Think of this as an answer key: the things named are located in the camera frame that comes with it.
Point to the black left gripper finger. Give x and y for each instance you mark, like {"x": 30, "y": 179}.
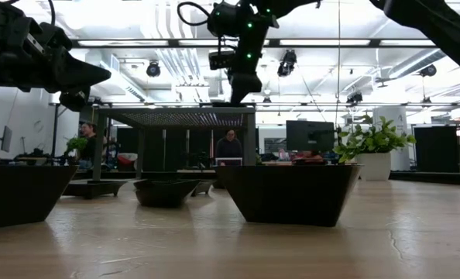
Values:
{"x": 79, "y": 82}
{"x": 79, "y": 66}

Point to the small black square plate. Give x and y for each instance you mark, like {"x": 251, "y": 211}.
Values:
{"x": 94, "y": 190}
{"x": 204, "y": 187}

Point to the black wavy square bowl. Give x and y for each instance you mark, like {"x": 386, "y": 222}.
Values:
{"x": 17, "y": 193}
{"x": 288, "y": 193}

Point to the black teardrop plate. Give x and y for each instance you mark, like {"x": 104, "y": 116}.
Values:
{"x": 164, "y": 197}
{"x": 148, "y": 180}

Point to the black background robot arm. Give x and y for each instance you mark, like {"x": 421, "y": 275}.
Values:
{"x": 36, "y": 157}

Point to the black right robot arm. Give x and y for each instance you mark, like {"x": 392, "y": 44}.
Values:
{"x": 439, "y": 27}

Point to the black ceiling spotlight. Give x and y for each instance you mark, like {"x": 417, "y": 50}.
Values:
{"x": 153, "y": 70}
{"x": 428, "y": 70}
{"x": 354, "y": 97}
{"x": 287, "y": 64}

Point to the person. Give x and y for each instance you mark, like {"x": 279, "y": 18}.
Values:
{"x": 228, "y": 149}
{"x": 88, "y": 149}

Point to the small green background plant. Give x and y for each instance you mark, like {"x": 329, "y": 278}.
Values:
{"x": 76, "y": 144}

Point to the grey perforated metal shelf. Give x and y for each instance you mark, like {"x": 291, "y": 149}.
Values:
{"x": 176, "y": 111}

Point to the white framed laptop screen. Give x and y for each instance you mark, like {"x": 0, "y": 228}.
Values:
{"x": 228, "y": 162}

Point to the black computer monitor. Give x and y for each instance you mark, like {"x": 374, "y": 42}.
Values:
{"x": 309, "y": 135}

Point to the grey desk monitor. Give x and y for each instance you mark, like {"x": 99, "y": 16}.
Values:
{"x": 6, "y": 138}

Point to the red white background chair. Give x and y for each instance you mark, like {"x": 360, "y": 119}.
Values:
{"x": 127, "y": 162}

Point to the green plant in white pot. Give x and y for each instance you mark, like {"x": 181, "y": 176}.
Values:
{"x": 373, "y": 166}

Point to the white round pillar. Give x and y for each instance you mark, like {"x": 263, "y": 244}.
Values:
{"x": 399, "y": 124}

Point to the black partition panel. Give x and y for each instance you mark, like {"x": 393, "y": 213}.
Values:
{"x": 435, "y": 149}

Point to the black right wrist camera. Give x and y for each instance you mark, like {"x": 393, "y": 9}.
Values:
{"x": 221, "y": 60}

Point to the thin black background rail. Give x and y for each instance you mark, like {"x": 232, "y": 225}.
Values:
{"x": 311, "y": 104}

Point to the black overhead frame bar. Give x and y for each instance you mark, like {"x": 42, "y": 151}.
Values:
{"x": 168, "y": 43}

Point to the black aluminium table frame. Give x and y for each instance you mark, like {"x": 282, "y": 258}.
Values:
{"x": 427, "y": 177}

